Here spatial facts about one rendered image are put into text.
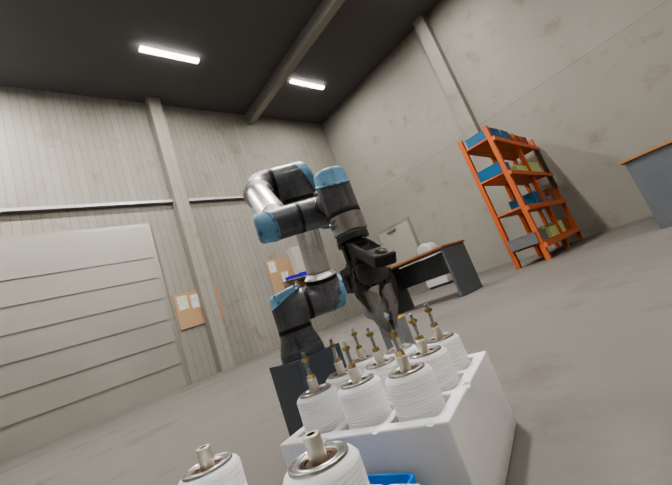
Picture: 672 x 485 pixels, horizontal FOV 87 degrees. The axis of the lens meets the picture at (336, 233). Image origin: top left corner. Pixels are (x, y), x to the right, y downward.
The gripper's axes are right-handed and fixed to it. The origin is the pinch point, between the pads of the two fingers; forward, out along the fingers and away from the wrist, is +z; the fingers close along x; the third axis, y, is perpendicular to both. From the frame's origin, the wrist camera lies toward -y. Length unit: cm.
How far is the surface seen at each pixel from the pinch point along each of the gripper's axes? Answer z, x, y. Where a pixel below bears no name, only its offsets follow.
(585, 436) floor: 34.3, -30.1, -4.6
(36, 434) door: 17, 296, 665
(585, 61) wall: -289, -766, 292
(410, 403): 13.7, 3.3, -2.7
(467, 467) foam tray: 23.7, 1.3, -9.9
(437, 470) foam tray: 23.6, 4.6, -6.0
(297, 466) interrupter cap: 9.0, 27.3, -17.5
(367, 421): 15.8, 9.1, 6.1
